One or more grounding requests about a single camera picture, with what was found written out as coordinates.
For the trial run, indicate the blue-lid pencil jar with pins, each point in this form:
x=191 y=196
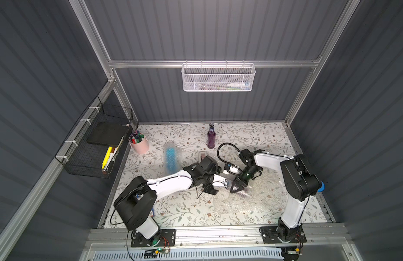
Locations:
x=322 y=187

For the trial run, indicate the blue liquid glass bottle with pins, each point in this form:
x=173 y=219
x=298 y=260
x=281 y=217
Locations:
x=170 y=160

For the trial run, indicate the white wire wall basket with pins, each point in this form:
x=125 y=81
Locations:
x=218 y=77

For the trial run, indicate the white ventilated cable duct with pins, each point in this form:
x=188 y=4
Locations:
x=214 y=254

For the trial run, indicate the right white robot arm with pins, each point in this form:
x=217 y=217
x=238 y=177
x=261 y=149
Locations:
x=300 y=182

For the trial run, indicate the purple liquid glass bottle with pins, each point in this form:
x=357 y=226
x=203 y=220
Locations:
x=211 y=136

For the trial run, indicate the aluminium front rail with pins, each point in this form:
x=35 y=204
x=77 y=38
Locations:
x=217 y=236

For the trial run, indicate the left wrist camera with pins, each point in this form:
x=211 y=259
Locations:
x=220 y=181

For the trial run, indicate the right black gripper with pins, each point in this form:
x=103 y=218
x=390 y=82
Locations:
x=240 y=182

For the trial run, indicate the pink marker cup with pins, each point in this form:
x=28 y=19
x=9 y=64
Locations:
x=139 y=142

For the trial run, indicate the white tape dispenser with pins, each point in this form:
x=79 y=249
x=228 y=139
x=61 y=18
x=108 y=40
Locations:
x=202 y=155

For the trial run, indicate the black notebook in basket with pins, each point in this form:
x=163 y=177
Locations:
x=107 y=134

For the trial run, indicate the black wire wall basket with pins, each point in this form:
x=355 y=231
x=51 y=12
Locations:
x=93 y=149

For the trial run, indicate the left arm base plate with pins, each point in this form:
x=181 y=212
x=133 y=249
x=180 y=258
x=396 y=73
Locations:
x=165 y=237

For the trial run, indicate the yellow highlighter in basket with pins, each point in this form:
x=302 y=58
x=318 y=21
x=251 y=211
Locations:
x=107 y=157

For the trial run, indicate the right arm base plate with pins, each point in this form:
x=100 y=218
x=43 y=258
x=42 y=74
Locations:
x=273 y=235

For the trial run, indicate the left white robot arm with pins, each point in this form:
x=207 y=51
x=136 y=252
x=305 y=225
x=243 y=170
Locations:
x=136 y=201

